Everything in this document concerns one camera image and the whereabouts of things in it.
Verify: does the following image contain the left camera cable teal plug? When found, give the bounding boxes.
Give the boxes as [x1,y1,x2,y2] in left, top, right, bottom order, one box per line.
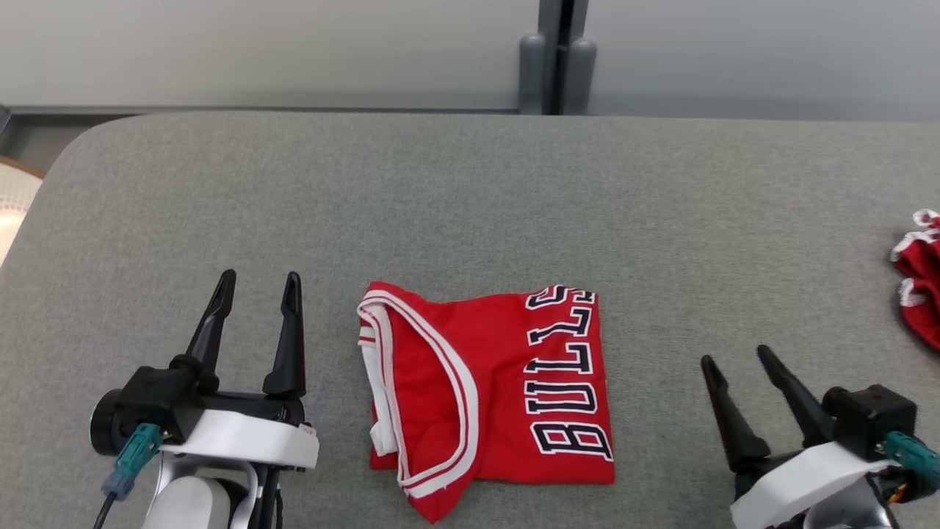
[92,422,164,529]

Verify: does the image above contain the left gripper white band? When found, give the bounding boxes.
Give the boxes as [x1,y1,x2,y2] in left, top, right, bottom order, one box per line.
[159,269,320,471]

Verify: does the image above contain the red Bulls jersey white sleeves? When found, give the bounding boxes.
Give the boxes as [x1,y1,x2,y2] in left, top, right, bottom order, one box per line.
[357,281,616,524]

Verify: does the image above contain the red basketball shorts number 23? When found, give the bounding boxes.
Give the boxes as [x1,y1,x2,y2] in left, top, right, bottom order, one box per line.
[890,209,940,352]

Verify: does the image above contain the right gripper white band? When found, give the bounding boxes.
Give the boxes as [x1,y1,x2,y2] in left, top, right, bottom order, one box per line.
[701,345,894,529]

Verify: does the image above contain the grey partition frame post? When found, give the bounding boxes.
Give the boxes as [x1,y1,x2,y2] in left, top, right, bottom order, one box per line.
[538,0,588,115]

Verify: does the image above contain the grey partition base rail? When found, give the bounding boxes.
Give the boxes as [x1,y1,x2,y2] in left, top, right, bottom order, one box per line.
[0,104,522,117]

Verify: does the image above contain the camera cable teal plug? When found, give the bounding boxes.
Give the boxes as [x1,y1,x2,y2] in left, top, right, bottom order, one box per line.
[92,422,164,529]
[883,431,940,508]

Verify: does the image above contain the right camera cable teal plug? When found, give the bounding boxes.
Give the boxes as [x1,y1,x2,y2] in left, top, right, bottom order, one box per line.
[883,431,940,508]

